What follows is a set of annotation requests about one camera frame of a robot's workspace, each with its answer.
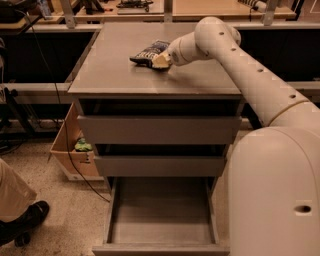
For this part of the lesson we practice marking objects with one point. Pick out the green toy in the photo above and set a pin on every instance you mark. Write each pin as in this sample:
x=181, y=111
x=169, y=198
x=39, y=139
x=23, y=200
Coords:
x=82, y=146

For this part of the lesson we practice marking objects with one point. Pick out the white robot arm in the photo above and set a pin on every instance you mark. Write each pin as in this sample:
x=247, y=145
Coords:
x=274, y=171

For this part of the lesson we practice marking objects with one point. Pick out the grey drawer cabinet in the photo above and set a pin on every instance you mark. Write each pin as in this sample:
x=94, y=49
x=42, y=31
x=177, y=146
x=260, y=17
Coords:
x=109, y=84

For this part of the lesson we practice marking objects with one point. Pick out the black shoe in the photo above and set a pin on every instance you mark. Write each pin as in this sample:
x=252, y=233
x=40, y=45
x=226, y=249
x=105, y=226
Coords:
x=19, y=230

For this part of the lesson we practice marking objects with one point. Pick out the grey top drawer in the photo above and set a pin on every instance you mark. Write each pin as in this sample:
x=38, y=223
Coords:
x=159, y=130

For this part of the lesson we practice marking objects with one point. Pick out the grey open bottom drawer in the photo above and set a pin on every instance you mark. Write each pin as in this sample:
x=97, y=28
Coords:
x=170, y=216

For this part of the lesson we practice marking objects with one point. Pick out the wooden workbench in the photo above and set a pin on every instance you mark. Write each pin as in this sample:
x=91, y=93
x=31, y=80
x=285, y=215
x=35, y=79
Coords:
x=76, y=14

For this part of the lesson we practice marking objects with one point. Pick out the person's beige trouser leg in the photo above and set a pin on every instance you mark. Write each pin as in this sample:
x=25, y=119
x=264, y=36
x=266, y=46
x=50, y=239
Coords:
x=15, y=194

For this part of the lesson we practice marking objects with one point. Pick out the cardboard box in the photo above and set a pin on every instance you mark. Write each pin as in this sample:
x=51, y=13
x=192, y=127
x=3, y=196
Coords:
x=75, y=165

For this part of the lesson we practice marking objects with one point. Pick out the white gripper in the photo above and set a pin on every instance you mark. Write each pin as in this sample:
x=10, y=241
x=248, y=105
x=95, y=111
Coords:
x=174, y=53

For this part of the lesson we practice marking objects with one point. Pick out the grey middle drawer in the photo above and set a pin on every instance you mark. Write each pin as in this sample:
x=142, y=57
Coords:
x=159, y=166

